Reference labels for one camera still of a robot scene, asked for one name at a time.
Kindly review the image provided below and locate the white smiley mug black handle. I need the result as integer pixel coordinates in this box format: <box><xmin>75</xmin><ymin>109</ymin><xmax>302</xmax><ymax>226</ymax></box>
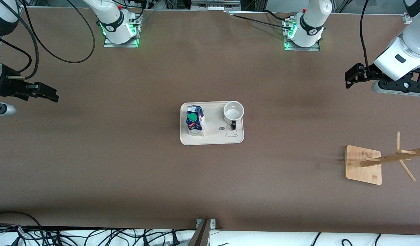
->
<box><xmin>223</xmin><ymin>101</ymin><xmax>245</xmax><ymax>130</ymax></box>

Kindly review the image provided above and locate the blue white milk carton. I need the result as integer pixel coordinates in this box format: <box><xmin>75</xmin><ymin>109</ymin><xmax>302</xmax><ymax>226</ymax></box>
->
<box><xmin>186</xmin><ymin>105</ymin><xmax>206</xmax><ymax>137</ymax></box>

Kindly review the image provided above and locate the cream rabbit print tray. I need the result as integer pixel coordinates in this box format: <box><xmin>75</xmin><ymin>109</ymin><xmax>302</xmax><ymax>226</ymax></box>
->
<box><xmin>180</xmin><ymin>101</ymin><xmax>244</xmax><ymax>146</ymax></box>

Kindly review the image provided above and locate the wooden mug tree stand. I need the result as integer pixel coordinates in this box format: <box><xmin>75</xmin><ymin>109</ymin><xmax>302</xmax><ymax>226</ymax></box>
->
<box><xmin>345</xmin><ymin>132</ymin><xmax>420</xmax><ymax>186</ymax></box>

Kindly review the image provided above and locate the brown table mat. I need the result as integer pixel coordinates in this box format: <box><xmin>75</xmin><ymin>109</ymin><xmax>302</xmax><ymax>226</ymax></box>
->
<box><xmin>0</xmin><ymin>8</ymin><xmax>420</xmax><ymax>236</ymax></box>

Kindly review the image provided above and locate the aluminium profile bar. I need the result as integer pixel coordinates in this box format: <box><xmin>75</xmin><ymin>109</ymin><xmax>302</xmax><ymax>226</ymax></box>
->
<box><xmin>188</xmin><ymin>219</ymin><xmax>217</xmax><ymax>246</ymax></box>

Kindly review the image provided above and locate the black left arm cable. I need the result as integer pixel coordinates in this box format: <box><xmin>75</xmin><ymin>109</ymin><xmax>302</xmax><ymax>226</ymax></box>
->
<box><xmin>360</xmin><ymin>0</ymin><xmax>376</xmax><ymax>70</ymax></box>

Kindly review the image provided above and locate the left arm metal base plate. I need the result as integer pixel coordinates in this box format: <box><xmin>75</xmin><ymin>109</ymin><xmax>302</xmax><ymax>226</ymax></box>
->
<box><xmin>282</xmin><ymin>19</ymin><xmax>320</xmax><ymax>52</ymax></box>

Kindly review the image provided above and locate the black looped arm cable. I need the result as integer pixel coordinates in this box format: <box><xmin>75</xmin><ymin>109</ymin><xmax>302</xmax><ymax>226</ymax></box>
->
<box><xmin>22</xmin><ymin>0</ymin><xmax>95</xmax><ymax>64</ymax></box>

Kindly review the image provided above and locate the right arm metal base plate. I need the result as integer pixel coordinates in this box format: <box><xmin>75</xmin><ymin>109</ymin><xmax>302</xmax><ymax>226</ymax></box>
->
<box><xmin>103</xmin><ymin>14</ymin><xmax>139</xmax><ymax>48</ymax></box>

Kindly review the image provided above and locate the black base cable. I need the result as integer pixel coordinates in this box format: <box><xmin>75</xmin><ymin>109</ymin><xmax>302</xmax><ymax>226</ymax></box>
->
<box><xmin>263</xmin><ymin>10</ymin><xmax>292</xmax><ymax>22</ymax></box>
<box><xmin>230</xmin><ymin>14</ymin><xmax>294</xmax><ymax>29</ymax></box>

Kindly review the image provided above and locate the black arched cable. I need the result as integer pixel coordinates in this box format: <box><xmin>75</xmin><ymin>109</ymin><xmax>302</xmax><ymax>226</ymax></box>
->
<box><xmin>0</xmin><ymin>211</ymin><xmax>43</xmax><ymax>233</ymax></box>

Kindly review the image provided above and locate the black long cable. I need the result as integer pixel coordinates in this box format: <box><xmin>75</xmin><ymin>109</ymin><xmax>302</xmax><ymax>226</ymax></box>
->
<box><xmin>43</xmin><ymin>228</ymin><xmax>197</xmax><ymax>246</ymax></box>

